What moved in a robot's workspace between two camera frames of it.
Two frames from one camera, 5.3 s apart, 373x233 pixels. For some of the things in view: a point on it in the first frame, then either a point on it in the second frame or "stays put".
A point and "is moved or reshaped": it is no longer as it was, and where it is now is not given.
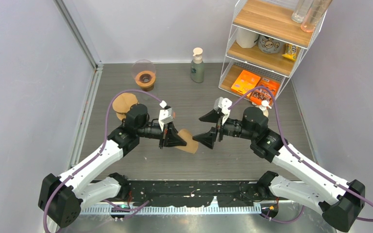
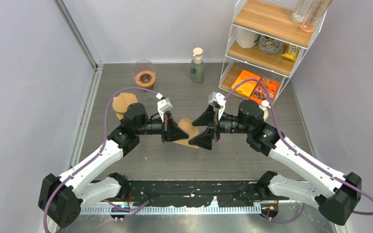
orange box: x=245 y=81 stays put
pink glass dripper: x=143 y=65 stays put
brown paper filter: x=192 y=145 is moved or reshaped
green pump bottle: x=197 y=66 stays put
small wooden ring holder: x=145 y=79 stays put
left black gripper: x=168 y=135 -> x=170 y=130
